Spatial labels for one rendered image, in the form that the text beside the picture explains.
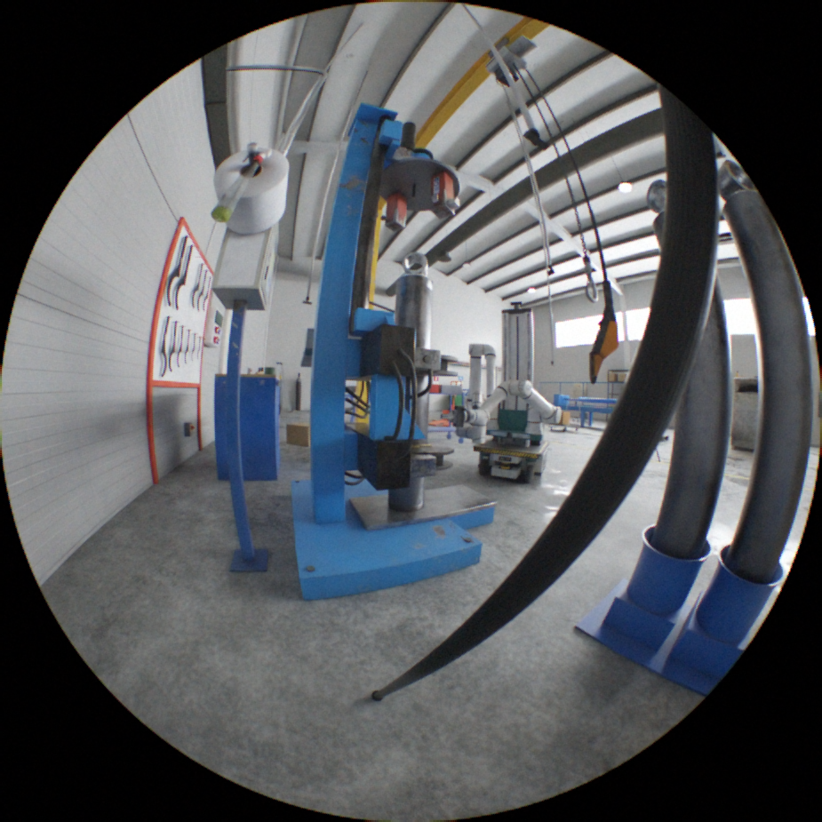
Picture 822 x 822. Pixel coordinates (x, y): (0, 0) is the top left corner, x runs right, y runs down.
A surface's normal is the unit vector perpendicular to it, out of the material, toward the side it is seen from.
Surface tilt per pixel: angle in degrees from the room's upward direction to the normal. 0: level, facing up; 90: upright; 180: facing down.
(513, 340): 90
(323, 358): 90
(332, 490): 90
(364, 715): 0
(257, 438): 90
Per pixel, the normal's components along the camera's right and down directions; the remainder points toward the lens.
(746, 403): -0.94, -0.02
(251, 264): 0.42, 0.07
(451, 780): 0.04, -1.00
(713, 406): -0.70, 0.01
